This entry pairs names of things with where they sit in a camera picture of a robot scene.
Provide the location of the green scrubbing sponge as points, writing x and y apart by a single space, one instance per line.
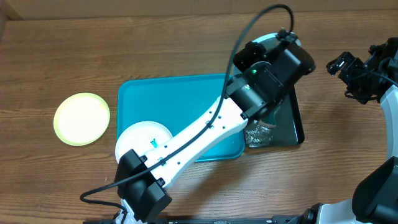
270 120

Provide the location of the light blue plate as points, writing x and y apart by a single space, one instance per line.
264 38

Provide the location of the black rectangular water tray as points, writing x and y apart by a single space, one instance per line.
288 131

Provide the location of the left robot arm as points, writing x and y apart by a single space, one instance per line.
145 172

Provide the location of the pink white plate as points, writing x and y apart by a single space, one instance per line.
141 137

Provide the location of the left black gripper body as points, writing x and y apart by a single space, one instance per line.
253 56

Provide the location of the yellow-green plate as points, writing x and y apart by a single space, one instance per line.
81 119

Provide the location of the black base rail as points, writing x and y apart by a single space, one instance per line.
274 220

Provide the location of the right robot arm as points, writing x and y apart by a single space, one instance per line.
350 176

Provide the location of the teal plastic tray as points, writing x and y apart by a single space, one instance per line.
174 102

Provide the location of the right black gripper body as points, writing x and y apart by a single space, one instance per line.
343 64

